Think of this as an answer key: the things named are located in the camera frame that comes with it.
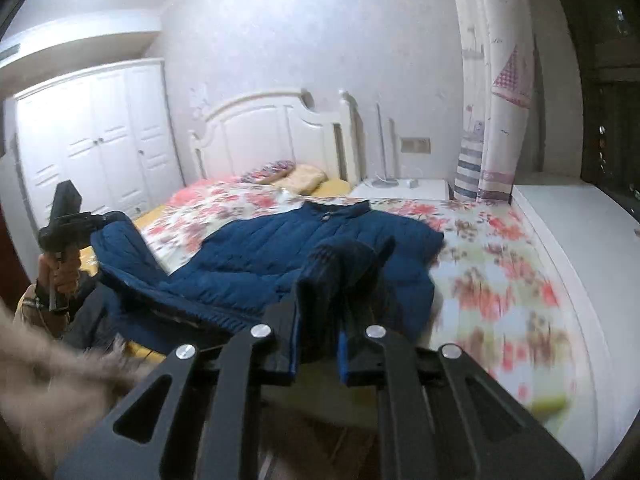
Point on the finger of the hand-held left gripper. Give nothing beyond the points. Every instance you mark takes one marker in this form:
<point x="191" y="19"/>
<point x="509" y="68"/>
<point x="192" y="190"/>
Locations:
<point x="112" y="220"/>

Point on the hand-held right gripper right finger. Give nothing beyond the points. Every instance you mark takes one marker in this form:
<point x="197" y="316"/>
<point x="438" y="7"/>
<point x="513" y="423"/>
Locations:
<point x="345" y="360"/>

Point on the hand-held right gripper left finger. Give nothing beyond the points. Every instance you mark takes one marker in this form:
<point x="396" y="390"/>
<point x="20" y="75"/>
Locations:
<point x="280" y="345"/>

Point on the blue padded jacket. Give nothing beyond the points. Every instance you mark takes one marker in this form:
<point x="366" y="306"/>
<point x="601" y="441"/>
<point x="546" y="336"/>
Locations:
<point x="280" y="255"/>

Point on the person's left hand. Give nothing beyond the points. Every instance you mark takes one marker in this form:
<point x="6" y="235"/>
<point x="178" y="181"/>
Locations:
<point x="65" y="272"/>

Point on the white wardrobe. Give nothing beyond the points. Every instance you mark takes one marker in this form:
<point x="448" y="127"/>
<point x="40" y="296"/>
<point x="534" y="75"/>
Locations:
<point x="115" y="145"/>

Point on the dark cloth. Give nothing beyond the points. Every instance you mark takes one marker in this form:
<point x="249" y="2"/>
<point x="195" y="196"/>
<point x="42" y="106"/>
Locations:
<point x="95" y="315"/>

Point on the plain yellow pillow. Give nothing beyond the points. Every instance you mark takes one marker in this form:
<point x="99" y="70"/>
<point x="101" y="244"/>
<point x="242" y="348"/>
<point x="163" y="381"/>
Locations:
<point x="332" y="189"/>

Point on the round patterned cushion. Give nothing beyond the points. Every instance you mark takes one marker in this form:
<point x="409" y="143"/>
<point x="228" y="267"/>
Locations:
<point x="270" y="170"/>

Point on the white bed headboard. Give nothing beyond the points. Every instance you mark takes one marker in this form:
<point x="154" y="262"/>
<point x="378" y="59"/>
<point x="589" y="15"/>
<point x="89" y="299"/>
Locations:
<point x="260" y="140"/>

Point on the beige furry garment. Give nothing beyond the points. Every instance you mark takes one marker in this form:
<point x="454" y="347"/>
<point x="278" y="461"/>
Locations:
<point x="50" y="395"/>

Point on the yellow floral pillow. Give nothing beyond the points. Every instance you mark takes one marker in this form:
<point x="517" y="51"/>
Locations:
<point x="305" y="177"/>

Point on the floral bedspread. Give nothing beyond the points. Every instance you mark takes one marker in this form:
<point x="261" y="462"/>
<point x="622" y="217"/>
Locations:
<point x="500" y="280"/>

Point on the air vent grille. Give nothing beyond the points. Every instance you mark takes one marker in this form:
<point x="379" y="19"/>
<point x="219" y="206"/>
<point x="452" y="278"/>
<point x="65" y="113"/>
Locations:
<point x="9" y="51"/>

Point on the white nightstand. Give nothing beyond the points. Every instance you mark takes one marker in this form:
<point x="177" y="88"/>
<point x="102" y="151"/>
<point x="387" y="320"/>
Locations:
<point x="430" y="190"/>

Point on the white pole lamp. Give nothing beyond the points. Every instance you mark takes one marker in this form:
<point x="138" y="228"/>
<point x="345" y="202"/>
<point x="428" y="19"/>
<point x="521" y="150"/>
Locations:
<point x="380" y="140"/>

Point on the white window bench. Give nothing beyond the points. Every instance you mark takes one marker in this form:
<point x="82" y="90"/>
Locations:
<point x="575" y="240"/>

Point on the sailboat print curtain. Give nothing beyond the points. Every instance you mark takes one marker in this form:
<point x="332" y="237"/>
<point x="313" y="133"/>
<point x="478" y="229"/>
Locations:
<point x="495" y="60"/>

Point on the dark window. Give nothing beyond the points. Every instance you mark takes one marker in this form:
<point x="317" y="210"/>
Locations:
<point x="610" y="110"/>

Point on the wall socket panel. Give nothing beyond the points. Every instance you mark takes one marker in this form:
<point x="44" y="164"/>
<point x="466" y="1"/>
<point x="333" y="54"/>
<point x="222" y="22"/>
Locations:
<point x="415" y="145"/>

